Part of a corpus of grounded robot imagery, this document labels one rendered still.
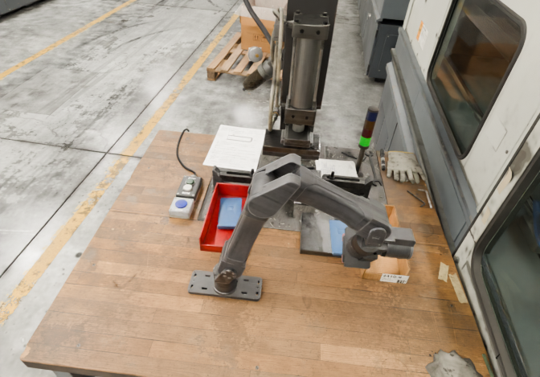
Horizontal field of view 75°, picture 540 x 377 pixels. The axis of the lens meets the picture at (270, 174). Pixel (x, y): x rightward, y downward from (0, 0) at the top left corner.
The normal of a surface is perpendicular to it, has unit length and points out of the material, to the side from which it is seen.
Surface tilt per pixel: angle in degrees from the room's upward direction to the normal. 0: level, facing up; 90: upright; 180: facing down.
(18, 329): 0
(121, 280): 0
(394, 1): 90
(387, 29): 90
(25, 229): 0
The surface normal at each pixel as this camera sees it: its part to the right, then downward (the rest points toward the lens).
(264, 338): 0.05, -0.76
